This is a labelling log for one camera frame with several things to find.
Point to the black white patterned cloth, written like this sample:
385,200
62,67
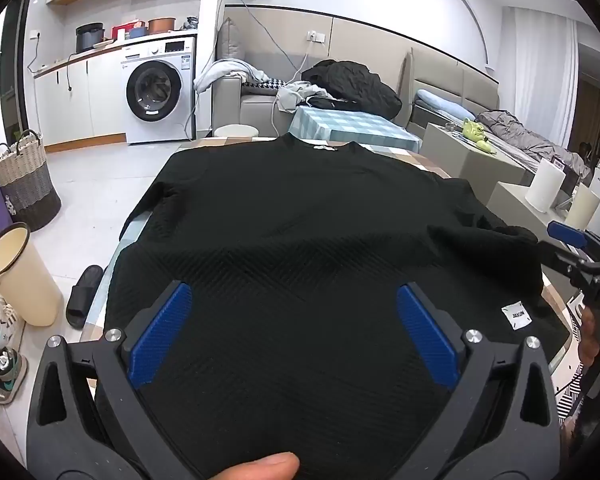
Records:
572,392

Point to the black framed glass door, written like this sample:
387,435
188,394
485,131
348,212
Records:
24,60

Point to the black cooking pot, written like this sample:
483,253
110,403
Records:
89,37

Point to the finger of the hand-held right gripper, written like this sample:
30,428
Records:
562,259
567,235

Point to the white curtain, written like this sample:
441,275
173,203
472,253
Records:
545,70

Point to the pale blue cloth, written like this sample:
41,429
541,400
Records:
225,71

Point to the white washing machine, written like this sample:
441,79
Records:
155,85

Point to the white base cabinets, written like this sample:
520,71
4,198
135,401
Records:
80,100

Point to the cream trash bin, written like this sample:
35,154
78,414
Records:
25,280

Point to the copper pot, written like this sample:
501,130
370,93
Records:
162,26

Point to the white grey garment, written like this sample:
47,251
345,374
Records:
297,95

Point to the grey low cabinet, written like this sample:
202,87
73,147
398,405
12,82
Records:
510,205
460,165

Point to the black slipper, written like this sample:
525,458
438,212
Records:
82,300

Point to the beige padded headboard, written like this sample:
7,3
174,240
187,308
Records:
455,77

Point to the houndstooth pillow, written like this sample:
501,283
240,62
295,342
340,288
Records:
265,86

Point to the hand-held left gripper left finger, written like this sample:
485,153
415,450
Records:
155,340

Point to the green plush toy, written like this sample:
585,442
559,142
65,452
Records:
474,132

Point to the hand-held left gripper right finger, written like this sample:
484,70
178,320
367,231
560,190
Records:
430,340

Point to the white green sneaker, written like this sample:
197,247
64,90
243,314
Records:
7,375

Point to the person's right hand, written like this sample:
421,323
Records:
590,340

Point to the grey sofa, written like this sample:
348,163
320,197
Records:
250,110

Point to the white cylinder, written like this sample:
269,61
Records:
582,207

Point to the brown blue plaid blanket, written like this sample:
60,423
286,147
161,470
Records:
432,166

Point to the black jacket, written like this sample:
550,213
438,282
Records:
355,87

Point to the blue pillow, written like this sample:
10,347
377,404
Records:
442,102

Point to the wall socket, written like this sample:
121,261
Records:
316,36

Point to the white round stool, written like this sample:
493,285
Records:
235,130

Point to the red box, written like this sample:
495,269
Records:
124,32

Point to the person's left hand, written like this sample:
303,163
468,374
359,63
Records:
262,467

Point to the grey quilt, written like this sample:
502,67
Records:
525,135

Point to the woven laundry basket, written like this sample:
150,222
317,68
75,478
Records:
27,185

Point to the black sweater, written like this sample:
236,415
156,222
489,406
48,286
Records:
300,260

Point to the blue checked cloth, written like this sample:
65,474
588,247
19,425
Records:
350,127

